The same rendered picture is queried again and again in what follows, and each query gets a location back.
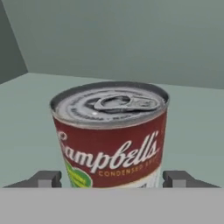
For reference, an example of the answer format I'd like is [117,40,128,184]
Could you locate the red and white soup can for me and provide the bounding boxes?
[49,80,171,189]

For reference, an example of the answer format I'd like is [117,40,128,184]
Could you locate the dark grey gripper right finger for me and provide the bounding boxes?
[162,170,221,189]

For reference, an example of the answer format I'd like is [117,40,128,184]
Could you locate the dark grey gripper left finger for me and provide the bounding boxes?
[3,170,63,189]

